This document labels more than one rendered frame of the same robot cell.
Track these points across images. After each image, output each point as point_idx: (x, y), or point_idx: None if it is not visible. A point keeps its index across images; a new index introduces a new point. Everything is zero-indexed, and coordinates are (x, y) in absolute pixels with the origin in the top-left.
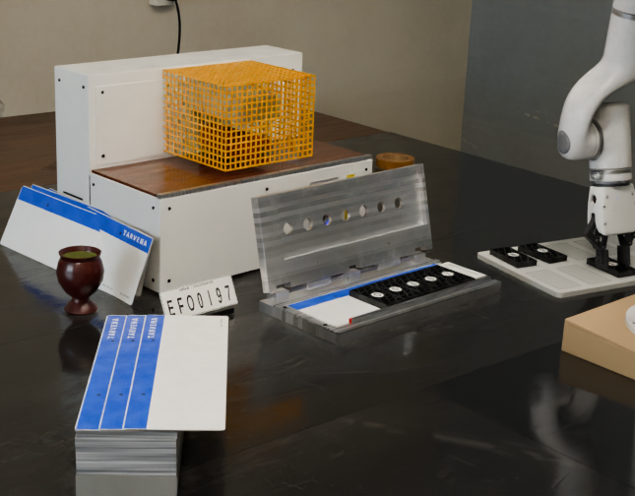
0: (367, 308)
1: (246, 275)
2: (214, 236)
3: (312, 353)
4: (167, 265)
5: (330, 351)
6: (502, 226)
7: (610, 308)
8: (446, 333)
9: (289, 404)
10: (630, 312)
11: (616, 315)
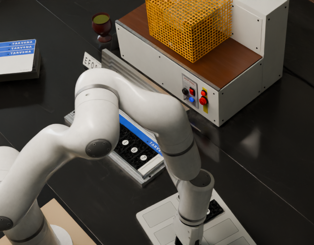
0: None
1: (157, 83)
2: (138, 55)
3: (56, 113)
4: (121, 49)
5: (58, 118)
6: (278, 199)
7: (67, 221)
8: (80, 161)
9: (5, 109)
10: (56, 227)
11: (59, 222)
